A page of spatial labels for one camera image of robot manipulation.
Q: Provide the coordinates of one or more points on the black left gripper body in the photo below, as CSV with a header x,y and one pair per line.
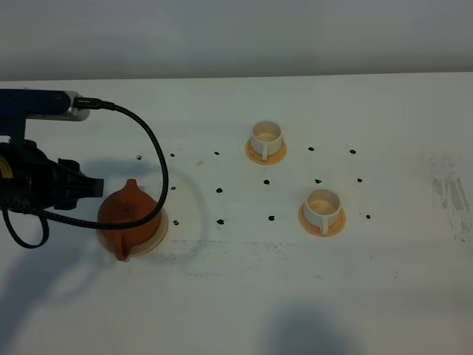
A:
x,y
30,180

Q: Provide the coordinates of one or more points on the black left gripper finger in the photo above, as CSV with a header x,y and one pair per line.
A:
x,y
89,187

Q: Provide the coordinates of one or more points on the brown clay teapot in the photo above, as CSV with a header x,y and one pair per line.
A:
x,y
123,206

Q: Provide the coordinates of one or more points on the beige round teapot coaster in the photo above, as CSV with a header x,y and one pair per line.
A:
x,y
145,247

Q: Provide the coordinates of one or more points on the far white teacup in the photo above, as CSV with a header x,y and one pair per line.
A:
x,y
266,139

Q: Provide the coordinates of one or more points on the white teacup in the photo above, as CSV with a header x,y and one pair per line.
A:
x,y
266,139
322,209

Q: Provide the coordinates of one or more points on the far orange cup coaster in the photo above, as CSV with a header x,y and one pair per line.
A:
x,y
272,159

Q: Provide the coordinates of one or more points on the orange cup coaster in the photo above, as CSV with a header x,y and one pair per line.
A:
x,y
272,159
334,229

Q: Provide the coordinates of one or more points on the near orange cup coaster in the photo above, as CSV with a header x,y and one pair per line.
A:
x,y
334,229

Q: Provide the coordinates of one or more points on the near white teacup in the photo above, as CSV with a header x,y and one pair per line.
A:
x,y
322,209

